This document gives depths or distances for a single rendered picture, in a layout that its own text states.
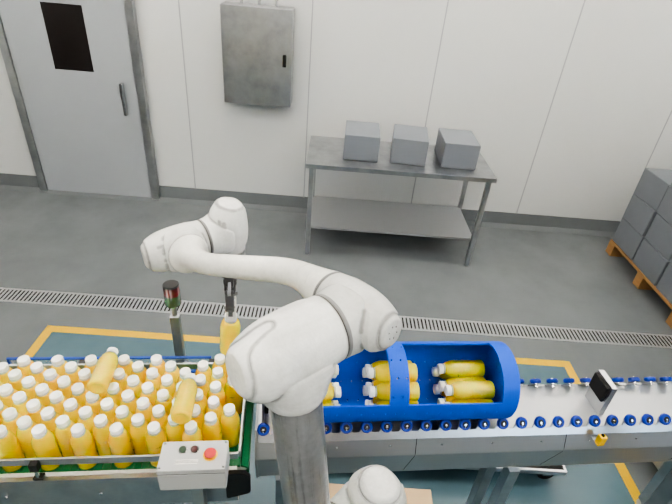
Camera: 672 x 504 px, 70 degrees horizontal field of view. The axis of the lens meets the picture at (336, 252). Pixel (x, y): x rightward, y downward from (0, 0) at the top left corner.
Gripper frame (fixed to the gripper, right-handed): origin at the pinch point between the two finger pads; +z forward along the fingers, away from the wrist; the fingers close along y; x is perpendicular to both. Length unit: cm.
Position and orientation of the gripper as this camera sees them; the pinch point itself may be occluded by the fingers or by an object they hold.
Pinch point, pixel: (231, 309)
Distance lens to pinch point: 158.3
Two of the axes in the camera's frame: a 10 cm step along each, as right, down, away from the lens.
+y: -1.1, -6.4, 7.6
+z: -1.2, 7.7, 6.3
